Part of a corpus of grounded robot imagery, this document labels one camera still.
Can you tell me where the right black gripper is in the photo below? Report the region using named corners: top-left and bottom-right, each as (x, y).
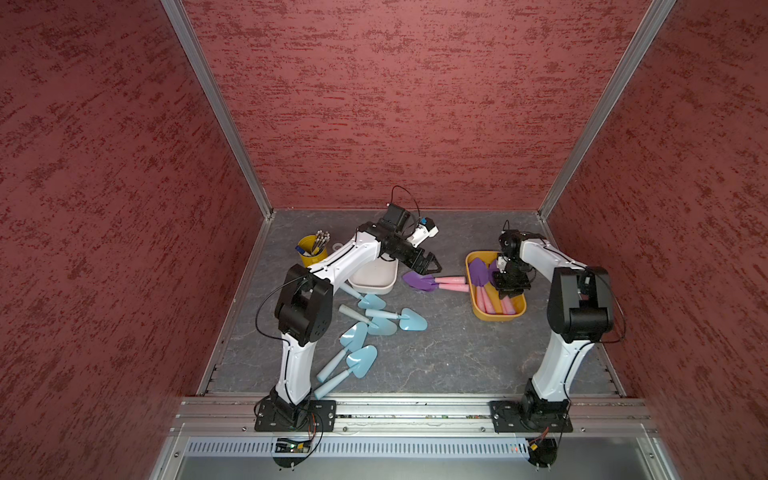
top-left (492, 258), bottom-right (532, 299)

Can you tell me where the purple shovel small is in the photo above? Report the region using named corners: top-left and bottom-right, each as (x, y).
top-left (500, 296), bottom-right (516, 315)

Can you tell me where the yellow storage box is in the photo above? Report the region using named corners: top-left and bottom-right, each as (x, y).
top-left (465, 251), bottom-right (527, 322)

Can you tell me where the purple shovel front pink handle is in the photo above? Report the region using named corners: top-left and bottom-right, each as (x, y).
top-left (475, 286), bottom-right (488, 314)

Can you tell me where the white storage box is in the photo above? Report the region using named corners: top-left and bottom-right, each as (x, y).
top-left (348, 258), bottom-right (398, 295)

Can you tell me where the light blue shovel back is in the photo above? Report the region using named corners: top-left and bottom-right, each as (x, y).
top-left (339, 282), bottom-right (386, 310)

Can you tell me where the light blue shovel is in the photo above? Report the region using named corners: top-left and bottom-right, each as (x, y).
top-left (339, 282), bottom-right (386, 310)
top-left (365, 308), bottom-right (428, 332)
top-left (314, 345), bottom-right (378, 400)
top-left (316, 322), bottom-right (368, 383)
top-left (338, 305), bottom-right (398, 336)

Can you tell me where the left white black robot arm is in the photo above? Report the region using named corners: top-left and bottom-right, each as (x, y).
top-left (260, 218), bottom-right (441, 429)

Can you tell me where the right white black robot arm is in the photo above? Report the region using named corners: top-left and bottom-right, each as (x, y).
top-left (492, 229), bottom-right (614, 430)

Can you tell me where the yellow cup with pens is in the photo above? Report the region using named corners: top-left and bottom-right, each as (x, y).
top-left (295, 230), bottom-right (330, 267)

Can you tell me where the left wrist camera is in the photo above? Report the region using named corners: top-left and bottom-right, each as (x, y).
top-left (407, 217), bottom-right (439, 247)

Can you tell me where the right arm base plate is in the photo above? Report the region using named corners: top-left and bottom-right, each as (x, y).
top-left (488, 400), bottom-right (573, 434)

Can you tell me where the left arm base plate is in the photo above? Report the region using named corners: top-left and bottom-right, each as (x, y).
top-left (254, 397), bottom-right (337, 433)

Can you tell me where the aluminium front rail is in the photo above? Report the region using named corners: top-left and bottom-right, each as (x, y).
top-left (170, 393), bottom-right (660, 438)

